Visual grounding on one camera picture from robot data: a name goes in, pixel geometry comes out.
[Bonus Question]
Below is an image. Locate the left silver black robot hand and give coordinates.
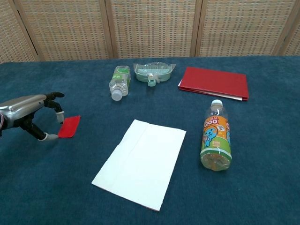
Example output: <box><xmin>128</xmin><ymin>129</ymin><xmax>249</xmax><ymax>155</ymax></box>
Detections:
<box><xmin>0</xmin><ymin>91</ymin><xmax>65</xmax><ymax>142</ymax></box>

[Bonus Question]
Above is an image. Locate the small red card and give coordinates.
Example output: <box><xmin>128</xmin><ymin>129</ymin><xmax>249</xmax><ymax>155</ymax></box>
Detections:
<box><xmin>58</xmin><ymin>115</ymin><xmax>81</xmax><ymax>139</ymax></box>

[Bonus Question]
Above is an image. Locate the dark teal tablecloth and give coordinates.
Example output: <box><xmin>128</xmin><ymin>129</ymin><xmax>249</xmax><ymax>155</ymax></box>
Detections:
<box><xmin>0</xmin><ymin>55</ymin><xmax>300</xmax><ymax>225</ymax></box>

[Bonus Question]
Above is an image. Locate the clear water bottle green label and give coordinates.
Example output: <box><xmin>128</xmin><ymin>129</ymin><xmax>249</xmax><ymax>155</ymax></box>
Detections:
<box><xmin>109</xmin><ymin>66</ymin><xmax>131</xmax><ymax>102</ymax></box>

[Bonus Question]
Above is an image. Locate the white paper sheet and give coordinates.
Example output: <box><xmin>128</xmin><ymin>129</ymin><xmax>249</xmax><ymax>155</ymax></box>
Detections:
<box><xmin>91</xmin><ymin>119</ymin><xmax>187</xmax><ymax>205</ymax></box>

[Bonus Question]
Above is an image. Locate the green comb in package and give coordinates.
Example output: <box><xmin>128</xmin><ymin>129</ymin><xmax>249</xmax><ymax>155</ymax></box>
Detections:
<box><xmin>133</xmin><ymin>62</ymin><xmax>176</xmax><ymax>89</ymax></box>

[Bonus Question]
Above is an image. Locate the woven rattan folding screen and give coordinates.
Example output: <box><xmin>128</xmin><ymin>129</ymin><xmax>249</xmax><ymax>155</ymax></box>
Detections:
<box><xmin>0</xmin><ymin>0</ymin><xmax>300</xmax><ymax>63</ymax></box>

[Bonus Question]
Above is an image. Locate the red folder with papers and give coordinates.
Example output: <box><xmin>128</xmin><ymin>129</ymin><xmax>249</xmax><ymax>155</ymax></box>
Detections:
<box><xmin>178</xmin><ymin>67</ymin><xmax>250</xmax><ymax>102</ymax></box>

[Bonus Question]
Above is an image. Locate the Qoo orange juice bottle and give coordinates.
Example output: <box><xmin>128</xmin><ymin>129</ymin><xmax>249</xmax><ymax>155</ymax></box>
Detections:
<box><xmin>199</xmin><ymin>99</ymin><xmax>233</xmax><ymax>173</ymax></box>

